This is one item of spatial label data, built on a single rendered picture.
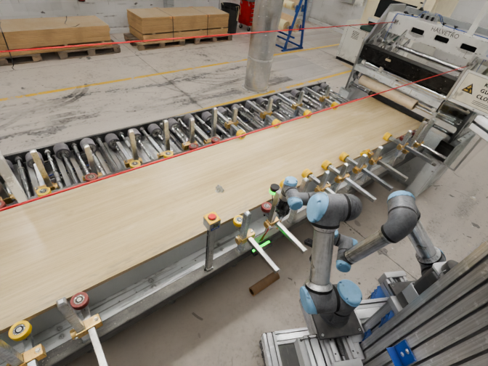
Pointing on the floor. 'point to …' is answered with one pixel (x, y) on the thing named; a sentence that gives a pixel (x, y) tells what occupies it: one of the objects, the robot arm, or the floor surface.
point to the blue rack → (293, 27)
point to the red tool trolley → (246, 13)
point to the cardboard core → (263, 283)
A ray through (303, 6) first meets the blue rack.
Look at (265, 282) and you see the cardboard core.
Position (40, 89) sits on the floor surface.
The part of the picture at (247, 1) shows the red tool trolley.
